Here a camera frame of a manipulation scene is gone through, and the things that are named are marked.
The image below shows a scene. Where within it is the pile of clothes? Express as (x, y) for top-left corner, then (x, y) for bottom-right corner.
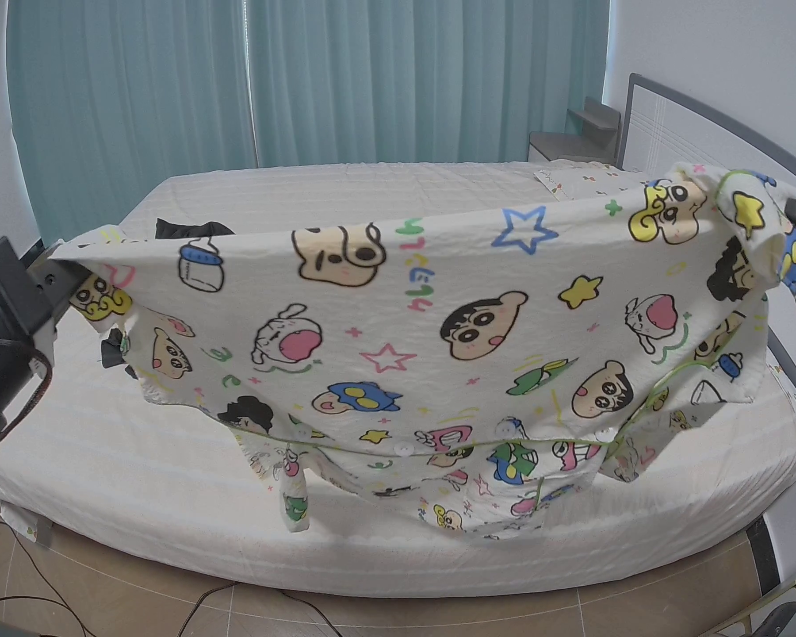
(99, 218), (236, 380)

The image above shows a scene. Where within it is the white printed pyjama top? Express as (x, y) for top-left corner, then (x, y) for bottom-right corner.
(46, 163), (796, 539)

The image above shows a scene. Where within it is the grey bedside table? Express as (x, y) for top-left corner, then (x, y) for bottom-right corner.
(527, 97), (621, 164)

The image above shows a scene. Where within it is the white printed pillow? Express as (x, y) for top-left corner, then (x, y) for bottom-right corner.
(534, 160), (671, 200)

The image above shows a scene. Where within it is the bed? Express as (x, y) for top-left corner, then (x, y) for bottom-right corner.
(0, 72), (796, 602)

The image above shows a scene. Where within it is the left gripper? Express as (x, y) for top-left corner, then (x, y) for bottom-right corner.
(0, 236), (86, 357)

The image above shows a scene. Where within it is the blue-green curtain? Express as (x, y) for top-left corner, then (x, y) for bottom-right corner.
(245, 0), (611, 169)
(7, 0), (256, 250)

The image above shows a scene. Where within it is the black cable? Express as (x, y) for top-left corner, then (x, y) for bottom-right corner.
(186, 581), (346, 637)
(0, 488), (64, 637)

